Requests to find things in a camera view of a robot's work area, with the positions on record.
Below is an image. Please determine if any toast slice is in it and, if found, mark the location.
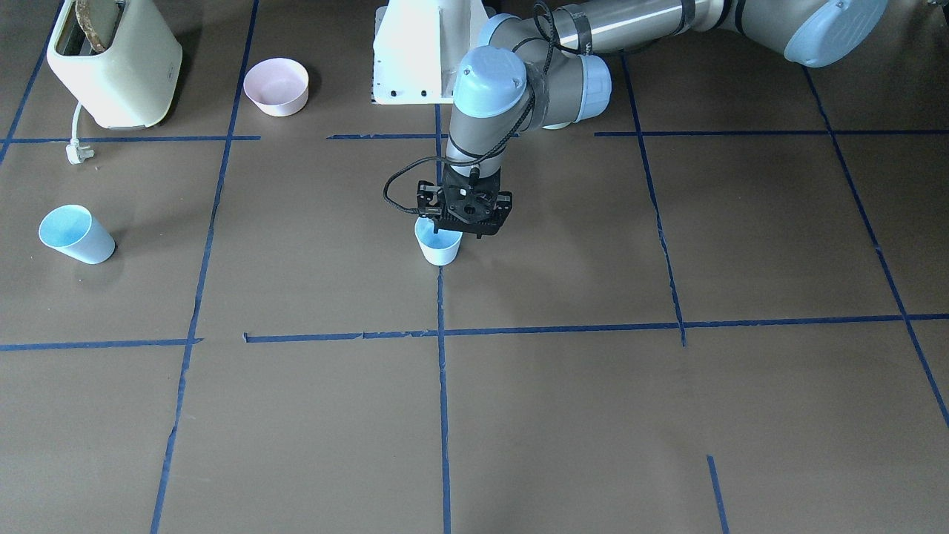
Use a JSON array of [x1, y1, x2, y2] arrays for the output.
[[74, 0, 125, 52]]

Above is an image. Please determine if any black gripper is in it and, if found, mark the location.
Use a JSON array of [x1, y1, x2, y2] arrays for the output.
[[416, 165, 513, 237]]

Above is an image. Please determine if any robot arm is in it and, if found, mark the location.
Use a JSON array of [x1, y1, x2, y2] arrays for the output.
[[403, 1, 887, 237]]

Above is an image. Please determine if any light blue cup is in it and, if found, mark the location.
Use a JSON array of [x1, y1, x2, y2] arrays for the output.
[[414, 217, 464, 266], [38, 204, 116, 265]]

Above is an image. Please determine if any pink bowl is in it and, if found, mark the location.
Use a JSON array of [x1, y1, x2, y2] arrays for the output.
[[242, 57, 311, 117]]

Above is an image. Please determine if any white toaster plug cable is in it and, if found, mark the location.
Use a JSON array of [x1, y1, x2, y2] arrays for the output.
[[65, 102, 96, 165]]

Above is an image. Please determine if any cream toaster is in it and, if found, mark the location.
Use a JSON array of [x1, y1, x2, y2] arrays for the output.
[[45, 1, 183, 131]]

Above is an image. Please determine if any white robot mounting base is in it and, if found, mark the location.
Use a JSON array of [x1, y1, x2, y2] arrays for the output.
[[372, 1, 496, 105]]

